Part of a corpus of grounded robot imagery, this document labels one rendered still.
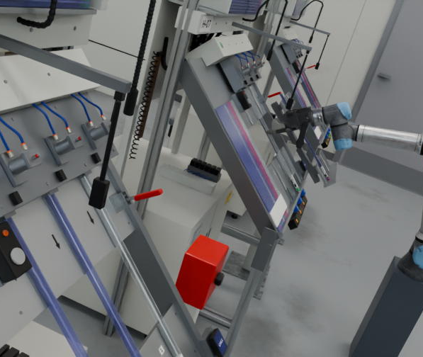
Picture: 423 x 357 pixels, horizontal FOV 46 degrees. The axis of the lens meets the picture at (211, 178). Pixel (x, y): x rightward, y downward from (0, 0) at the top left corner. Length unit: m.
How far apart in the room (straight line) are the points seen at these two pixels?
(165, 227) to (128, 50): 0.67
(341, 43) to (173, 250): 3.86
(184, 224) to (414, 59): 3.86
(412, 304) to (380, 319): 0.16
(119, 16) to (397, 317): 1.74
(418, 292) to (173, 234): 1.12
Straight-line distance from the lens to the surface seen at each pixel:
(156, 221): 1.94
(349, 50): 5.44
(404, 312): 2.45
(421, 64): 5.37
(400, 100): 5.41
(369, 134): 2.24
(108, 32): 1.86
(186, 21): 1.70
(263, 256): 1.81
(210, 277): 1.43
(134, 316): 2.20
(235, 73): 2.03
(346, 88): 5.47
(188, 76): 1.75
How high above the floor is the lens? 1.52
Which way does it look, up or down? 22 degrees down
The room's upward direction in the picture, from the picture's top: 17 degrees clockwise
